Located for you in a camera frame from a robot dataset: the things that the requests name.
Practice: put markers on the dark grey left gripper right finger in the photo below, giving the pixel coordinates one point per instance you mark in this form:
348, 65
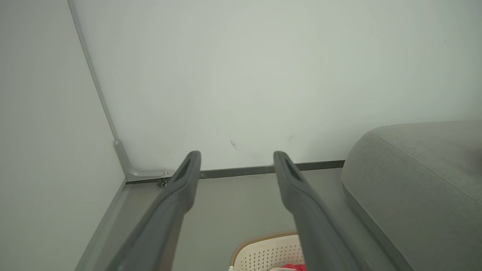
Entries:
312, 226

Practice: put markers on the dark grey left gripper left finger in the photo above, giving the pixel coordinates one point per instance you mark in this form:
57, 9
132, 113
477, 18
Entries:
162, 222

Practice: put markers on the red and white garment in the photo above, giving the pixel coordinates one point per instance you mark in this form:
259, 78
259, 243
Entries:
295, 267

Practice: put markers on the grey fabric sofa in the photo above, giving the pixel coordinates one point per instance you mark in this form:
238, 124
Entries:
421, 188

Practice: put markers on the small black caster wheel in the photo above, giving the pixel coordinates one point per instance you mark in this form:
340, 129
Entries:
163, 183

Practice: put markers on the cream perforated laundry basket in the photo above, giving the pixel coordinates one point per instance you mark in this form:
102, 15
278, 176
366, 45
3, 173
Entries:
267, 254

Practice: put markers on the black baseboard strip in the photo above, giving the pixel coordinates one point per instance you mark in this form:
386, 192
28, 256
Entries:
241, 171

